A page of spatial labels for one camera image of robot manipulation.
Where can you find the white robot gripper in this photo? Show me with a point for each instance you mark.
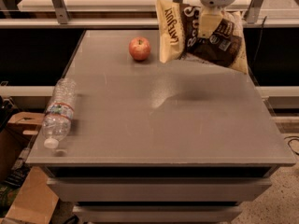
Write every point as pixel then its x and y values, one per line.
pixel 211 16

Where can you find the brown and cream chip bag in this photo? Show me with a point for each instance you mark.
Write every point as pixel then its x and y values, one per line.
pixel 194 33

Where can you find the red apple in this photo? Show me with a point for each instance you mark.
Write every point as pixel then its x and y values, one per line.
pixel 139 48

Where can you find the clear plastic water bottle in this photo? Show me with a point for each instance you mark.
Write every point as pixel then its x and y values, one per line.
pixel 59 113

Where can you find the cardboard box at left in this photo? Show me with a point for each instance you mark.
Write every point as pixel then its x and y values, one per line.
pixel 15 135

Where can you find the grey upper drawer front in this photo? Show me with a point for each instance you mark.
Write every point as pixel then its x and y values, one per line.
pixel 158 189

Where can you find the grey drawer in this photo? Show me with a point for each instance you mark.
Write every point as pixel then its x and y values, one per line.
pixel 156 214
pixel 158 189

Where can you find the grey lower drawer front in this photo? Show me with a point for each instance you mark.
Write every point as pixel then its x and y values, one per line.
pixel 156 214

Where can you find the flat cardboard sheet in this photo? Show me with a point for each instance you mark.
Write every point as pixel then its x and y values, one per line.
pixel 35 202

